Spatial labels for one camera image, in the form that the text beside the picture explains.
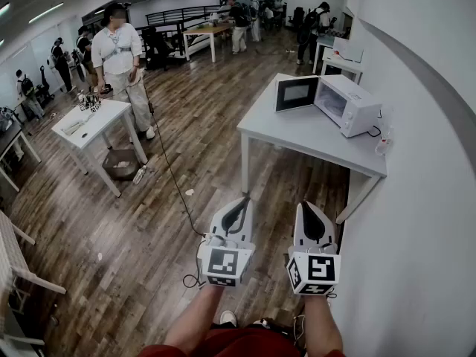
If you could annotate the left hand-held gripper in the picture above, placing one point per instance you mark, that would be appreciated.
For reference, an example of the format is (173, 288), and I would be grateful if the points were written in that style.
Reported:
(220, 262)

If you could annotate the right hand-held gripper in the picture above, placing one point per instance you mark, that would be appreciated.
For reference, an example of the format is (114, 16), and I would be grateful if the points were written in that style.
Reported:
(321, 268)

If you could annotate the white box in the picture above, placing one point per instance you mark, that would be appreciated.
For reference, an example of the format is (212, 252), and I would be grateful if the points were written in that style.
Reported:
(349, 50)
(295, 91)

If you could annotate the person's left forearm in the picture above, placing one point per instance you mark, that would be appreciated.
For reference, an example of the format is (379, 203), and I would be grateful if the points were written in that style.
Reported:
(195, 316)

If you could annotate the person's right forearm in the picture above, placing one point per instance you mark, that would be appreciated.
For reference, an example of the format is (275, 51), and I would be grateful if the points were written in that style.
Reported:
(321, 322)

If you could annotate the white microwave body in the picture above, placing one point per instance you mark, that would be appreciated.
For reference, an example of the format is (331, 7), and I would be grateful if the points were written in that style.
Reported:
(357, 106)

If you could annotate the white shoe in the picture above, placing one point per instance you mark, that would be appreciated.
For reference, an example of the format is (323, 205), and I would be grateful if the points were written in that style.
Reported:
(227, 317)

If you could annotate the large white table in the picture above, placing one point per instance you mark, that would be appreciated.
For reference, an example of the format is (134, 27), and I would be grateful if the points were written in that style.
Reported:
(308, 132)

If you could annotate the clear water bottle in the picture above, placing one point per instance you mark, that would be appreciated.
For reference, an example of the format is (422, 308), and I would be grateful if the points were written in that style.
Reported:
(139, 175)

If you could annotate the clear bottle with red label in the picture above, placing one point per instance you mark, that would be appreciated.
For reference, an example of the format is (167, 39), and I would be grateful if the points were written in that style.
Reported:
(383, 143)

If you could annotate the red t-shirt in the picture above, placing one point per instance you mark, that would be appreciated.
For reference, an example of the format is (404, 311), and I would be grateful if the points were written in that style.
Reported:
(241, 342)

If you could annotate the dark waste bin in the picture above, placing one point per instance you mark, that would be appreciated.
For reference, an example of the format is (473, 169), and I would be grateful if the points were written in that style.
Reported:
(121, 164)

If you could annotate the white side table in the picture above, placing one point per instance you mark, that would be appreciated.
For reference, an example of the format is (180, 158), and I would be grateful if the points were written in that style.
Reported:
(323, 41)
(340, 65)

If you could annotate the small white table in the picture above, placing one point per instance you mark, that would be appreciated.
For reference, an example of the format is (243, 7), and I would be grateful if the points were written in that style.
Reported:
(94, 121)

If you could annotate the idle hand-held gripper set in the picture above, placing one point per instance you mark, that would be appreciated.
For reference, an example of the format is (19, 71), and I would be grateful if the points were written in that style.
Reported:
(90, 103)

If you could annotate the black office chair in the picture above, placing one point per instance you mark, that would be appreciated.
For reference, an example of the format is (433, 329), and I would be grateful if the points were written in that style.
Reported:
(296, 19)
(154, 47)

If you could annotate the wooden top table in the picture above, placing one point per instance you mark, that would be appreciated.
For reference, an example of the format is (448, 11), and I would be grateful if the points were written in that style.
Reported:
(204, 31)

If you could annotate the black metal railing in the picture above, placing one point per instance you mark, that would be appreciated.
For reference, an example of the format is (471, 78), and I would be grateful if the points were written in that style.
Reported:
(178, 13)

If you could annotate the black wheeled stand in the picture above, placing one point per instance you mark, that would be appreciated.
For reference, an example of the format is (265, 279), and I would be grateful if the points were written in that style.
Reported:
(45, 84)

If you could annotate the black top table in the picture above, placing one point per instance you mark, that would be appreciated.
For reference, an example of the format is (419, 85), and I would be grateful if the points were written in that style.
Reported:
(9, 136)

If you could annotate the ceiling light strip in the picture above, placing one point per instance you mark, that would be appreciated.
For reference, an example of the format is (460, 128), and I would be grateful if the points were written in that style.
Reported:
(46, 12)
(3, 9)

